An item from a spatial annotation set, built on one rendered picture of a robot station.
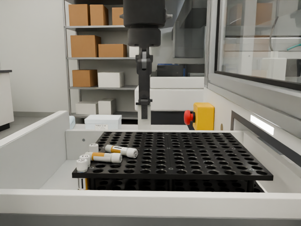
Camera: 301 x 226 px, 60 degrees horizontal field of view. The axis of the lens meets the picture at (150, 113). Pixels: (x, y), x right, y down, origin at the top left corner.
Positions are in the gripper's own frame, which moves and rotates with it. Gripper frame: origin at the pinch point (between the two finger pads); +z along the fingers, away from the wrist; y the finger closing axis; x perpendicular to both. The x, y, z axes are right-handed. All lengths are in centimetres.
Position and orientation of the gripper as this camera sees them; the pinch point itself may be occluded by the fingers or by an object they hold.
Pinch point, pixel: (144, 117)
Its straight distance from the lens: 62.3
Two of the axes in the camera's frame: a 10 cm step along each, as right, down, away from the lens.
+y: -0.1, -1.9, 9.8
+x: -10.0, 0.0, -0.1
